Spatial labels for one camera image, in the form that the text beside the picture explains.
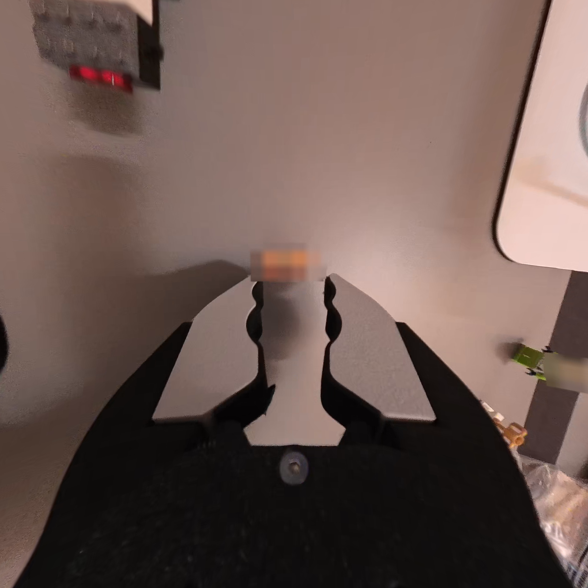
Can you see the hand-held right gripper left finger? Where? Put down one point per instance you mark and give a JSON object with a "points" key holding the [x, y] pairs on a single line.
{"points": [[207, 367]]}

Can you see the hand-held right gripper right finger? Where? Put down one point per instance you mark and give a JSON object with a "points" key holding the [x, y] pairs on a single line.
{"points": [[381, 367]]}

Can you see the white book stand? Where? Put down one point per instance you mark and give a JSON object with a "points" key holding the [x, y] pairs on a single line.
{"points": [[551, 165]]}

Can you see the orange white lego car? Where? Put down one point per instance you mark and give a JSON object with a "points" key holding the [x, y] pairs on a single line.
{"points": [[92, 41]]}

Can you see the small gold trophy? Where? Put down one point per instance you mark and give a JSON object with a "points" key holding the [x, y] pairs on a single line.
{"points": [[505, 427]]}

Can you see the green minifigure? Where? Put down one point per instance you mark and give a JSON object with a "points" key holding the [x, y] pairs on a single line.
{"points": [[526, 356]]}

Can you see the black textured pad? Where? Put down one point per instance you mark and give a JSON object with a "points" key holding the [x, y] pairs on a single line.
{"points": [[3, 344]]}

